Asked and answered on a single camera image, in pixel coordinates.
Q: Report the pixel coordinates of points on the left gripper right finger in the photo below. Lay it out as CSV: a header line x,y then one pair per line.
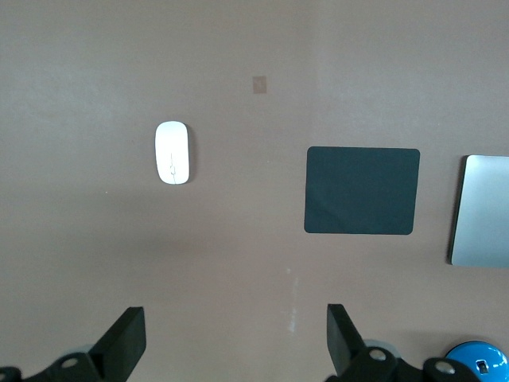
x,y
348,350

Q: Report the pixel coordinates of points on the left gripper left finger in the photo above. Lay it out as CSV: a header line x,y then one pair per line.
x,y
119,350

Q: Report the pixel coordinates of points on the white computer mouse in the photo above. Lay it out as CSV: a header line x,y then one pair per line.
x,y
172,151

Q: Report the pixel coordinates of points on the black mouse pad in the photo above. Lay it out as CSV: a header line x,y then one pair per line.
x,y
361,191

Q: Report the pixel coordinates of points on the blue desk lamp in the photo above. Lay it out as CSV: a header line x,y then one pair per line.
x,y
473,356

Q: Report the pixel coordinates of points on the silver laptop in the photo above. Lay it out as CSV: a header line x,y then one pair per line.
x,y
483,211

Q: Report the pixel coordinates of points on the small brown tape patch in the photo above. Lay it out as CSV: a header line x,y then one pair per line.
x,y
259,84

